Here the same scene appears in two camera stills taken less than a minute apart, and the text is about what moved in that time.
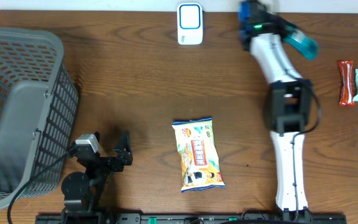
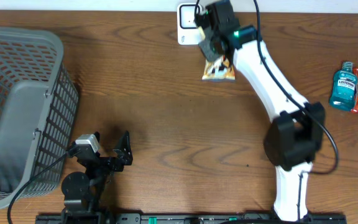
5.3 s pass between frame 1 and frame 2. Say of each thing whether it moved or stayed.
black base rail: stayed
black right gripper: moved
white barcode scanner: stayed
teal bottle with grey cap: moved
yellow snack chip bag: moved
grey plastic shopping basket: stayed
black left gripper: stayed
